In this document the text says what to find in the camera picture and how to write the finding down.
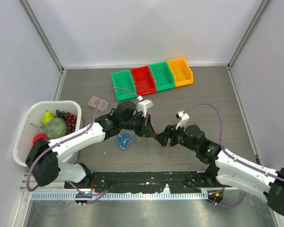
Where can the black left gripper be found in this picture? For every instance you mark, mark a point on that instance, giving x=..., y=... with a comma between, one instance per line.
x=146, y=129

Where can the small card box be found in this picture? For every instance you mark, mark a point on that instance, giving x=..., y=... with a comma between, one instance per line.
x=97, y=103

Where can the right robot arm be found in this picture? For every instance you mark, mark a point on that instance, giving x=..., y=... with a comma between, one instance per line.
x=226, y=168

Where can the dark grape bunch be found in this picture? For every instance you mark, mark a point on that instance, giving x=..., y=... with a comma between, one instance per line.
x=69, y=118

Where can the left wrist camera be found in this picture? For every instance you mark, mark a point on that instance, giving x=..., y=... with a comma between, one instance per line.
x=144, y=105

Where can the right green bin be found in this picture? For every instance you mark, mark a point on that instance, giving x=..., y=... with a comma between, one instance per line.
x=163, y=77

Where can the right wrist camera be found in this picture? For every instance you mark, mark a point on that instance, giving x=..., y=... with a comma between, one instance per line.
x=182, y=118

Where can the green pear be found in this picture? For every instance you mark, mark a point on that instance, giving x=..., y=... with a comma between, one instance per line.
x=47, y=117

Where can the red bin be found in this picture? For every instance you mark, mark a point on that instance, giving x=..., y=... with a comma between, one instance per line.
x=144, y=81

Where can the red apple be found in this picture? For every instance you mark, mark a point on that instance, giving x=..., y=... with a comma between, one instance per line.
x=39, y=136

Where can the white plastic basket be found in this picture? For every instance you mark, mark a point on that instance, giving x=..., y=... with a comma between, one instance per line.
x=33, y=116

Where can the orange bin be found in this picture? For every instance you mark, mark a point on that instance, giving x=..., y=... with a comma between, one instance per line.
x=181, y=71

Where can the left green bin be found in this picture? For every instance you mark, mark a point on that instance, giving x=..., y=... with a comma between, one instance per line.
x=123, y=79

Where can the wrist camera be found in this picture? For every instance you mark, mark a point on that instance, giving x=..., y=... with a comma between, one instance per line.
x=182, y=118
x=144, y=105

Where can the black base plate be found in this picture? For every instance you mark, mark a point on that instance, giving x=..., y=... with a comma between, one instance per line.
x=148, y=182

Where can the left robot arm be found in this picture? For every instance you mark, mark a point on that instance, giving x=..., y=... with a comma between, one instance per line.
x=46, y=158

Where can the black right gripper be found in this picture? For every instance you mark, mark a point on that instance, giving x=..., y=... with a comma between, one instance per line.
x=170, y=132

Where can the green melon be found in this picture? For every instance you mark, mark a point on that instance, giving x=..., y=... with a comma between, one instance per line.
x=55, y=128

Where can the white cable duct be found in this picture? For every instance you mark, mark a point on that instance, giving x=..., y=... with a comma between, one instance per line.
x=72, y=195

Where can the green bin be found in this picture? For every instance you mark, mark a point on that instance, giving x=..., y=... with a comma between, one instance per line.
x=123, y=79
x=163, y=77

